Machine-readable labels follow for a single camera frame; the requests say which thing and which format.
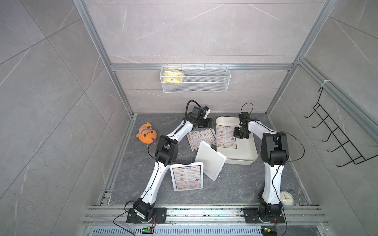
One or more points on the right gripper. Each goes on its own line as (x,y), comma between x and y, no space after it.
(236,135)

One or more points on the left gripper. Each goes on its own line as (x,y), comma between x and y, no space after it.
(209,123)

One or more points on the old dim sum menu sheet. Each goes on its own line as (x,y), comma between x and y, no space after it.
(195,138)

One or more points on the menu holder with menu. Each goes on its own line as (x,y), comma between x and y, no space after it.
(213,161)

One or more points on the white menu holder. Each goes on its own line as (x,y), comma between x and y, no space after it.
(187,176)

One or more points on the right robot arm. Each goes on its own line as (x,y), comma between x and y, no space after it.
(274,153)

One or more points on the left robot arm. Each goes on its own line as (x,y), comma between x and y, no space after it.
(166,153)

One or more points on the cream plastic tray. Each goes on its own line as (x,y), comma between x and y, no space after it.
(246,152)

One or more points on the yellow snack packet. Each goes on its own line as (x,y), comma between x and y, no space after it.
(173,76)

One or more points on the orange plush toy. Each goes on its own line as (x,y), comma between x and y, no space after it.
(146,134)

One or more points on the small analog clock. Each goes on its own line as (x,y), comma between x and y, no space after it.
(287,200)

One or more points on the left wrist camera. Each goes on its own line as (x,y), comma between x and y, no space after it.
(203,112)

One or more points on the white wire mesh basket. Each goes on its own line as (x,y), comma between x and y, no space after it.
(199,78)

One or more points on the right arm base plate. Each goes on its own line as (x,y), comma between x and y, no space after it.
(254,215)

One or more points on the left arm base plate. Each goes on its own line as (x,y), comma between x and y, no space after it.
(157,215)

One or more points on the black wire hook rack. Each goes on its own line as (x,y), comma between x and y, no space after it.
(343,142)

